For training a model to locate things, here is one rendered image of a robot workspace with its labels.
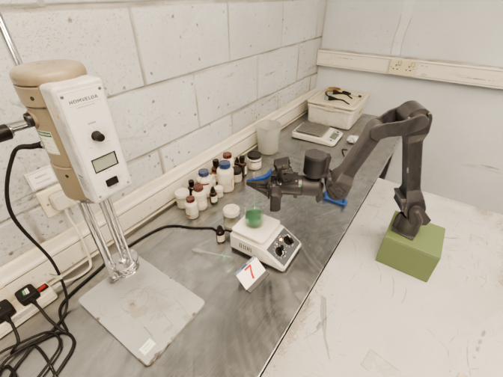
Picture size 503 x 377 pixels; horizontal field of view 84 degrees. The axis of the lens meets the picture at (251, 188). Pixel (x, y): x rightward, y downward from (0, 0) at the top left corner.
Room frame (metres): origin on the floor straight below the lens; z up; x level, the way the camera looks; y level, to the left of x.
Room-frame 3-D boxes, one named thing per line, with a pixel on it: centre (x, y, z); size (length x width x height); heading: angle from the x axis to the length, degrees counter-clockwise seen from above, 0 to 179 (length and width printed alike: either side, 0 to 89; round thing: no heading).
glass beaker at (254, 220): (0.68, -0.01, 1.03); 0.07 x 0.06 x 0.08; 27
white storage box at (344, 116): (1.84, -0.57, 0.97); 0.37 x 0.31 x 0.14; 147
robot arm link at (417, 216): (0.63, -0.47, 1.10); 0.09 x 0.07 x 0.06; 176
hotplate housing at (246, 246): (0.66, -0.04, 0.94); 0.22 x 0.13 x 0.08; 58
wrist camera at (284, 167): (0.65, -0.10, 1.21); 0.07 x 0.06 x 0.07; 173
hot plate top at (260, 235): (0.68, -0.02, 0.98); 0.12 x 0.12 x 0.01; 58
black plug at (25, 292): (0.44, 0.58, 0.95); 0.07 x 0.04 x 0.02; 56
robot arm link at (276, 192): (0.66, -0.10, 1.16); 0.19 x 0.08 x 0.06; 174
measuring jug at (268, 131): (1.37, -0.09, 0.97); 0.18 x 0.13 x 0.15; 172
